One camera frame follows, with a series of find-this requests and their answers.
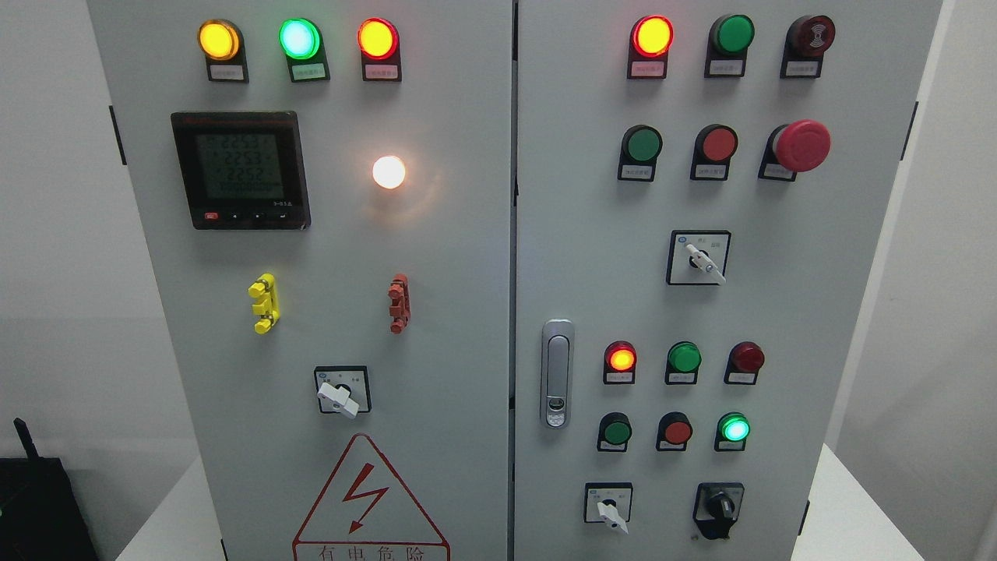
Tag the black knob rotary switch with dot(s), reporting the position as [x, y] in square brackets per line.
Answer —
[716, 508]

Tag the red terminal connector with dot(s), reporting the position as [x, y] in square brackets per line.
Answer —
[399, 303]

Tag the red lit lamp lower left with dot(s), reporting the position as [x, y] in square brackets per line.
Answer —
[619, 364]

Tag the white glowing indicator lamp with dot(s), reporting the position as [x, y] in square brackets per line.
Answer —
[389, 172]

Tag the green push button lower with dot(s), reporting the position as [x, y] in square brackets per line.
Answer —
[615, 430]

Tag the green push button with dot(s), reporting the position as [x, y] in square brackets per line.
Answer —
[640, 147]
[615, 430]

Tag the grey left cabinet door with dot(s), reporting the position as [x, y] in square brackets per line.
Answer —
[439, 389]

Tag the grey cabinet door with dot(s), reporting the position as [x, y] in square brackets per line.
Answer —
[439, 389]
[594, 250]

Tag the green push button upper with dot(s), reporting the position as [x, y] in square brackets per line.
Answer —
[640, 147]

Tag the green lamp lower middle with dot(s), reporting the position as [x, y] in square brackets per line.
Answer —
[683, 363]

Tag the grey right cabinet door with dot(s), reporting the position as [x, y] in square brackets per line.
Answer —
[594, 250]

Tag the red push button lower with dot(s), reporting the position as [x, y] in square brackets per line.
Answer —
[674, 432]

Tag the red push button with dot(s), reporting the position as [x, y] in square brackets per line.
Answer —
[713, 150]
[674, 432]

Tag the yellow terminal connector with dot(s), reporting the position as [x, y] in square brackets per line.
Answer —
[264, 293]

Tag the red push button upper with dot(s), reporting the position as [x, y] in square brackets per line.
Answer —
[713, 150]

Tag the red lamp lower right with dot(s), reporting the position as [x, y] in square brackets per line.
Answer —
[744, 364]

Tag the red lightning warning sticker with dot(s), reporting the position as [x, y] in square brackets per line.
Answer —
[366, 512]

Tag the red-ringed yellow indicator lamp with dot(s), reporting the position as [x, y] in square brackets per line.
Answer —
[380, 49]

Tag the green lamp bottom right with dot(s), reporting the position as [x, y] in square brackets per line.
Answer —
[732, 431]

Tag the black digital power meter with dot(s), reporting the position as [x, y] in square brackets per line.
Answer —
[242, 170]

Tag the red lit lamp right door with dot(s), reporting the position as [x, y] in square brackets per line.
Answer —
[649, 43]

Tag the green lit indicator lamp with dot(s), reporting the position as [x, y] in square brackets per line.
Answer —
[303, 47]

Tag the red emergency stop mushroom button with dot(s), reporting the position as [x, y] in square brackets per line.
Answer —
[795, 148]

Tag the green indicator lamp top right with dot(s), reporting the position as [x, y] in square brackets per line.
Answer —
[728, 42]

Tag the yellow indicator lamp top left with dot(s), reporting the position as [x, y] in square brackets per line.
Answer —
[223, 47]

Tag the dark red buzzer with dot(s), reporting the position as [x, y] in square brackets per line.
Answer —
[806, 43]

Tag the black device with antenna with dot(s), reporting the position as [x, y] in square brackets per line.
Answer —
[40, 514]

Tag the silver door lock handle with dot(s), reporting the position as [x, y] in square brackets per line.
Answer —
[557, 346]

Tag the white-handled left selector switch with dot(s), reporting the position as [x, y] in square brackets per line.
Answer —
[343, 389]

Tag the white-handled selector switch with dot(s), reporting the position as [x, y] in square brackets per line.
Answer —
[609, 504]
[343, 389]
[698, 257]

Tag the white-handled upper selector switch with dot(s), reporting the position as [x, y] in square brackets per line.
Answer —
[698, 257]

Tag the white-handled lower selector switch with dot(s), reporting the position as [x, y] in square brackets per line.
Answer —
[609, 504]

